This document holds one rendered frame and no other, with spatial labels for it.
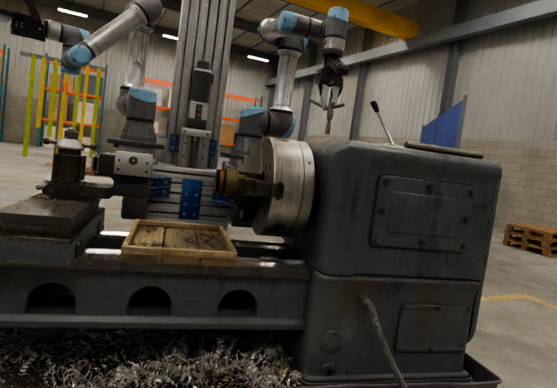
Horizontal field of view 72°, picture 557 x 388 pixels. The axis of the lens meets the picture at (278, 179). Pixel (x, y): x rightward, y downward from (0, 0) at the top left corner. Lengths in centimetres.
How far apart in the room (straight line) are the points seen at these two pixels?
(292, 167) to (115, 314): 62
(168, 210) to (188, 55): 74
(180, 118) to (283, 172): 95
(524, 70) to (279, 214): 1216
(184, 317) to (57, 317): 31
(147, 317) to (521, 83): 1240
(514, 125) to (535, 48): 211
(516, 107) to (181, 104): 1159
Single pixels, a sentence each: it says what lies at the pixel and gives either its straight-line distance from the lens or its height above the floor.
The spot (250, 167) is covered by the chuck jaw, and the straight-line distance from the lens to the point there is 124.
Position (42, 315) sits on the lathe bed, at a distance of 118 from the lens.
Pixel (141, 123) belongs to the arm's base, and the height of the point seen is 124.
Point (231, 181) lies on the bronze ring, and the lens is 118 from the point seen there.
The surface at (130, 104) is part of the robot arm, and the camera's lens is 178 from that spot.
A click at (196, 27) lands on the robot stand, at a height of 173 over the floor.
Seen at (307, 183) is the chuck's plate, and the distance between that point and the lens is 112.
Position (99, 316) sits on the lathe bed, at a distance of 116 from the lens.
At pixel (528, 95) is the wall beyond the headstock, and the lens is 1275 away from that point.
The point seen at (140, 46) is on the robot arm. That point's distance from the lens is 194.
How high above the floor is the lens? 119
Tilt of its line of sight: 4 degrees down
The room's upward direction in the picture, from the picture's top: 8 degrees clockwise
